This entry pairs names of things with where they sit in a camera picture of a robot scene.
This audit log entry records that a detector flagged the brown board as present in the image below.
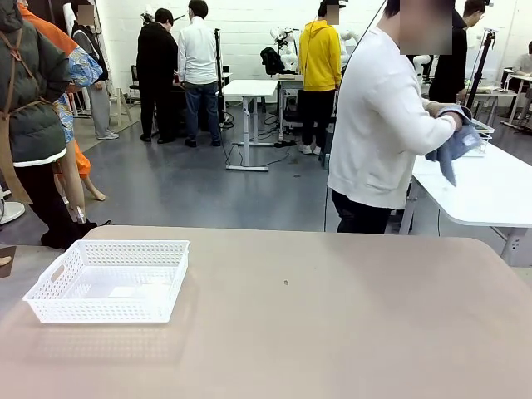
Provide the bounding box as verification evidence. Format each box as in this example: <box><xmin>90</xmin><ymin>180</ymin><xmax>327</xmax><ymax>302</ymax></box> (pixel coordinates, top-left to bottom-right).
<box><xmin>0</xmin><ymin>244</ymin><xmax>17</xmax><ymax>279</ymax></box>

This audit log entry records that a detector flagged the black office chair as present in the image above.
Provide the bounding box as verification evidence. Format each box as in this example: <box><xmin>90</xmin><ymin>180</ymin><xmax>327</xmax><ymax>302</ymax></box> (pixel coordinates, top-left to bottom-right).
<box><xmin>128</xmin><ymin>64</ymin><xmax>145</xmax><ymax>103</ymax></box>

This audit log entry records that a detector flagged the black camera tripod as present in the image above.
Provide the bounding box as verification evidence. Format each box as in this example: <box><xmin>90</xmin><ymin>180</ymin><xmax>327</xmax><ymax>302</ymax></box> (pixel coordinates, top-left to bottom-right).
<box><xmin>465</xmin><ymin>28</ymin><xmax>498</xmax><ymax>111</ymax></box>

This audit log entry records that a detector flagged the mannequin in orange garment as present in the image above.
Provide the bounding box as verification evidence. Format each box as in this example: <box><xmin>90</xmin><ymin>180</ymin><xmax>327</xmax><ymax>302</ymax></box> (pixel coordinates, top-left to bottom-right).
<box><xmin>16</xmin><ymin>0</ymin><xmax>107</xmax><ymax>213</ymax></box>

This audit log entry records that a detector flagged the black thin stand pole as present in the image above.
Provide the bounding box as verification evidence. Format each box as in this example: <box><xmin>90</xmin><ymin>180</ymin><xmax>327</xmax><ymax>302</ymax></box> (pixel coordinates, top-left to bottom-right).
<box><xmin>214</xmin><ymin>27</ymin><xmax>228</xmax><ymax>126</ymax></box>

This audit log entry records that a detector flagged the blue cloth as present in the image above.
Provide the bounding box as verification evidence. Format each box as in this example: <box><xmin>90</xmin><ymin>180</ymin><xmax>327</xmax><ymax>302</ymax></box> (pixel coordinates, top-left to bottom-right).
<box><xmin>425</xmin><ymin>104</ymin><xmax>485</xmax><ymax>188</ymax></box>

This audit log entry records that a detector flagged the person in white shirt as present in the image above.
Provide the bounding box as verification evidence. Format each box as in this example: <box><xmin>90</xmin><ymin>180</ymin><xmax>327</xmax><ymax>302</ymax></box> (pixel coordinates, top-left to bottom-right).
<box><xmin>177</xmin><ymin>0</ymin><xmax>223</xmax><ymax>148</ymax></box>

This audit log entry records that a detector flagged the person in dark vest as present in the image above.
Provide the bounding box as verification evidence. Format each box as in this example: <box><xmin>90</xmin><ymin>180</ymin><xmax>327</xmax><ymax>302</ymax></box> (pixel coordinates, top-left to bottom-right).
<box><xmin>71</xmin><ymin>3</ymin><xmax>121</xmax><ymax>140</ymax></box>

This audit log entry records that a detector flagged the person in yellow hoodie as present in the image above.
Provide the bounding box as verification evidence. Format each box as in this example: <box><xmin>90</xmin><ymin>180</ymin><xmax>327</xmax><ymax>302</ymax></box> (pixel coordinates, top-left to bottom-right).
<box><xmin>298</xmin><ymin>0</ymin><xmax>343</xmax><ymax>155</ymax></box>

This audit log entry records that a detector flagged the white rounded table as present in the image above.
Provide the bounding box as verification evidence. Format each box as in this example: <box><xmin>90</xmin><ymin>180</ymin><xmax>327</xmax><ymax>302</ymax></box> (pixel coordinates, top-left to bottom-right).
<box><xmin>409</xmin><ymin>140</ymin><xmax>532</xmax><ymax>267</ymax></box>

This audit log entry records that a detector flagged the white perforated plastic basket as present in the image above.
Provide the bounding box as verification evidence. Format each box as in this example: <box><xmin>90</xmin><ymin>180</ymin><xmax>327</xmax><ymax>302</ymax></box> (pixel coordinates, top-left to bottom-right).
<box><xmin>22</xmin><ymin>239</ymin><xmax>191</xmax><ymax>325</ymax></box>

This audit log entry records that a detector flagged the white round fan base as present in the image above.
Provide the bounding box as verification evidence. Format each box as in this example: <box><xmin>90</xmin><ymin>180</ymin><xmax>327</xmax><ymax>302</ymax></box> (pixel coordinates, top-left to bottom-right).
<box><xmin>0</xmin><ymin>199</ymin><xmax>27</xmax><ymax>225</ymax></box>

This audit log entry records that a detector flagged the figure in green puffer vest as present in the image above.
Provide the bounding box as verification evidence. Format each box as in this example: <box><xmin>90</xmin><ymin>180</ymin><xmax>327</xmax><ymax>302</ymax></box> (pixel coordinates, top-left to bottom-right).
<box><xmin>0</xmin><ymin>0</ymin><xmax>99</xmax><ymax>250</ymax></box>

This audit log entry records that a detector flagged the black bag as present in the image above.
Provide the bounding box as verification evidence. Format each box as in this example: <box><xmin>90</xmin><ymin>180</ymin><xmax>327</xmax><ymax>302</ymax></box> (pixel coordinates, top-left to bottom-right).
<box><xmin>260</xmin><ymin>46</ymin><xmax>286</xmax><ymax>76</ymax></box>

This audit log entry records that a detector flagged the white wire rack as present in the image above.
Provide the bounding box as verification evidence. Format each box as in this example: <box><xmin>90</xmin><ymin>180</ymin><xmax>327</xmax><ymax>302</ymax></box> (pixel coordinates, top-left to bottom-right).
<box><xmin>461</xmin><ymin>118</ymin><xmax>495</xmax><ymax>158</ymax></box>

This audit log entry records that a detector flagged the person in white sweater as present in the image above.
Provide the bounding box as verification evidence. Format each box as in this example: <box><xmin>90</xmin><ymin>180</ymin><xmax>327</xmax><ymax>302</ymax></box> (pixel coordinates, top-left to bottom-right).
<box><xmin>327</xmin><ymin>0</ymin><xmax>458</xmax><ymax>234</ymax></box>

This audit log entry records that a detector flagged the grey desk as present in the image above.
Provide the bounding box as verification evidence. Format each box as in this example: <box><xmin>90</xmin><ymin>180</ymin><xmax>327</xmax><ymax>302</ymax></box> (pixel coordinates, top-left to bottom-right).
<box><xmin>276</xmin><ymin>74</ymin><xmax>308</xmax><ymax>142</ymax></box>

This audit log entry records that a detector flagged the person's left hand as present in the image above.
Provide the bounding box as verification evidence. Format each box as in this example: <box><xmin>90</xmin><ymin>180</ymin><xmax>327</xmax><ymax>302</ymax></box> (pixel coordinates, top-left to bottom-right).
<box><xmin>424</xmin><ymin>101</ymin><xmax>448</xmax><ymax>120</ymax></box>

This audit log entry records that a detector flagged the person in black hoodie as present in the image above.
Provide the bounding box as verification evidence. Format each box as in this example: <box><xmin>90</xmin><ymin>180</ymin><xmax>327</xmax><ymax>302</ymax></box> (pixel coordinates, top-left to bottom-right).
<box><xmin>427</xmin><ymin>0</ymin><xmax>487</xmax><ymax>105</ymax></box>

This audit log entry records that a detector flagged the white height-adjustable table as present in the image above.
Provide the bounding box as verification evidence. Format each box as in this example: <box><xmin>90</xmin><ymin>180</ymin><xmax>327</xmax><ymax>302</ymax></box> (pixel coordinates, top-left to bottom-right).
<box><xmin>223</xmin><ymin>78</ymin><xmax>278</xmax><ymax>172</ymax></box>

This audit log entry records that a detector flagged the person in black outfit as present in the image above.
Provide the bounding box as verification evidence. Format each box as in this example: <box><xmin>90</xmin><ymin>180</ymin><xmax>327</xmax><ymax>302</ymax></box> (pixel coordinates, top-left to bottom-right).
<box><xmin>135</xmin><ymin>7</ymin><xmax>180</xmax><ymax>145</ymax></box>

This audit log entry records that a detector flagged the black hanging cable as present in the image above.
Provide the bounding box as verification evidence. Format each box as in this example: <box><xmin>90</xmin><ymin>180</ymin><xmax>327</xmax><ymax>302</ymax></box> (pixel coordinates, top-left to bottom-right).
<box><xmin>342</xmin><ymin>0</ymin><xmax>390</xmax><ymax>71</ymax></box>

